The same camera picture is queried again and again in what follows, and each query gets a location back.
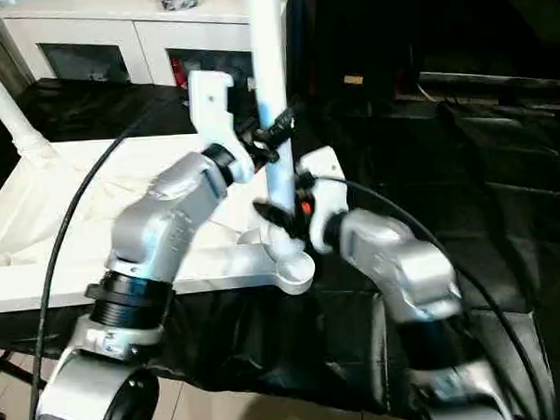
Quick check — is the white plastic table top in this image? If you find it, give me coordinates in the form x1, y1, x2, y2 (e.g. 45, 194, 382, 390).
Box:
0, 127, 319, 316

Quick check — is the white plastic table leg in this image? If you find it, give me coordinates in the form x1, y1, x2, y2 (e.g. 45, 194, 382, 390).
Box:
0, 44, 56, 162
245, 0, 312, 264

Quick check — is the grey crumpled clump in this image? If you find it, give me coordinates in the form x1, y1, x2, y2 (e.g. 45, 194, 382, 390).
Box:
157, 0, 202, 13

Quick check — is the white glass-door cabinet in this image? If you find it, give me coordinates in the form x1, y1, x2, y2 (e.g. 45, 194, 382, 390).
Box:
0, 0, 299, 94

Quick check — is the black plastic table mat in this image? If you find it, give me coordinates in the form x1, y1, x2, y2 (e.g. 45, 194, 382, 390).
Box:
0, 57, 560, 420

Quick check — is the black flat bar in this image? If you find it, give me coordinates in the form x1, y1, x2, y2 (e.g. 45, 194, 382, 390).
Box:
417, 66, 560, 96

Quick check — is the black metal stand leg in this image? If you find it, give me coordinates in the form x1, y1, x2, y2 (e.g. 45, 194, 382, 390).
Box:
0, 346, 41, 420

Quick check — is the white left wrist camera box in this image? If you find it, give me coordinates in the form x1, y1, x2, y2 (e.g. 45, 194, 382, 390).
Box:
185, 69, 248, 179

